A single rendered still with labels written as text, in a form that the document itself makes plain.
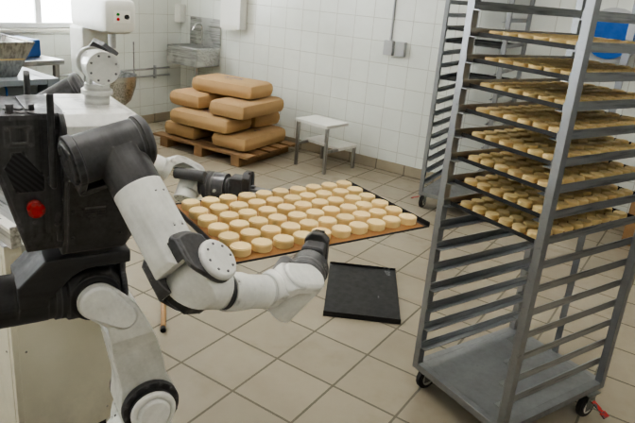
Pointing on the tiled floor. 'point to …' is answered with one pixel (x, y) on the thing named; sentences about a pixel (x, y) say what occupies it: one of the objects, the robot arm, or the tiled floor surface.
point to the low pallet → (225, 148)
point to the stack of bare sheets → (362, 293)
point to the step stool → (323, 138)
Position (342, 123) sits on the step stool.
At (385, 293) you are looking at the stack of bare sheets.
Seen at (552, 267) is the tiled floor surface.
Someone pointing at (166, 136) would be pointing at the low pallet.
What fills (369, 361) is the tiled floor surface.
